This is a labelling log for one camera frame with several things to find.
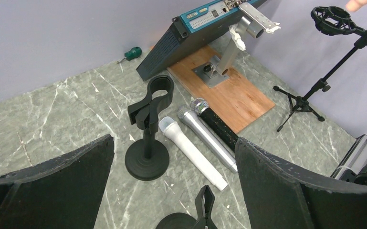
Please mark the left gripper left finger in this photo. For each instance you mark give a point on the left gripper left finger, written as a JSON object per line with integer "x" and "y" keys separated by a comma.
{"x": 61, "y": 193}

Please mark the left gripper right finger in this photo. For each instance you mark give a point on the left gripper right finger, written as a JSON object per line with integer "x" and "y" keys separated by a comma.
{"x": 281, "y": 195}

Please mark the black mic stand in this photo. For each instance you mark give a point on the black mic stand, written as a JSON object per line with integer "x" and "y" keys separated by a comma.
{"x": 148, "y": 159}
{"x": 204, "y": 204}

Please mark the white microphone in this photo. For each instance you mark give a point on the white microphone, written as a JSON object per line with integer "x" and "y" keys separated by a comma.
{"x": 172, "y": 131}

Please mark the silver grey microphone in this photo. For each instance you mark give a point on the silver grey microphone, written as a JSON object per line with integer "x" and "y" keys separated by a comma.
{"x": 187, "y": 116}

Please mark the shock mount tripod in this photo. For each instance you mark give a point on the shock mount tripod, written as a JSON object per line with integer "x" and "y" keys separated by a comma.
{"x": 331, "y": 21}

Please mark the pink microphone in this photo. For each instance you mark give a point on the pink microphone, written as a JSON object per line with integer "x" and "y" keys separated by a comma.
{"x": 355, "y": 5}

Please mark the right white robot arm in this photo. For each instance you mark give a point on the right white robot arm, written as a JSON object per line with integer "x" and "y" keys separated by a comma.
{"x": 353, "y": 167}

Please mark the wooden board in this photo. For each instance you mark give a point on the wooden board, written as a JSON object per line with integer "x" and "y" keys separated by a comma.
{"x": 236, "y": 101}

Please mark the metal bracket with tube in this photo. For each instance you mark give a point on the metal bracket with tube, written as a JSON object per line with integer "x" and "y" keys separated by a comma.
{"x": 253, "y": 23}

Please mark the green screwdriver handle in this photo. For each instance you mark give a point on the green screwdriver handle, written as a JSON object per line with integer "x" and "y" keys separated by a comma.
{"x": 133, "y": 53}

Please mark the blue network switch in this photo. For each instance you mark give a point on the blue network switch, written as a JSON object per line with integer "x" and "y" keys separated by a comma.
{"x": 189, "y": 32}

